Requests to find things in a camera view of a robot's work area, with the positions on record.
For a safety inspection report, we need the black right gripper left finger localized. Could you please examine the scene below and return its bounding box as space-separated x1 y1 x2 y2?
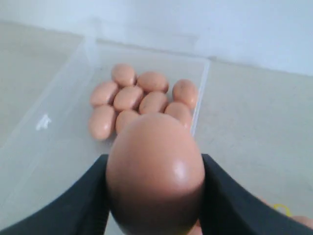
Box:
0 154 109 235

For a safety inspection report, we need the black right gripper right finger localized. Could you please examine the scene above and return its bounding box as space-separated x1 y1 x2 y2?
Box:
199 154 313 235

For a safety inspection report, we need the yellow plastic egg tray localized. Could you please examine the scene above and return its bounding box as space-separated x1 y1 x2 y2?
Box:
272 203 292 217

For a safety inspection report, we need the brown egg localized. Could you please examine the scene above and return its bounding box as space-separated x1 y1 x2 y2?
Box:
292 216 313 229
89 81 119 107
172 79 198 110
115 110 140 134
164 102 192 130
113 86 144 112
106 113 205 235
111 64 136 87
89 105 116 141
137 71 169 93
138 92 168 115

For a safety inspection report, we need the clear plastic storage box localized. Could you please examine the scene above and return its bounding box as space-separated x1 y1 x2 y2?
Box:
0 22 209 227

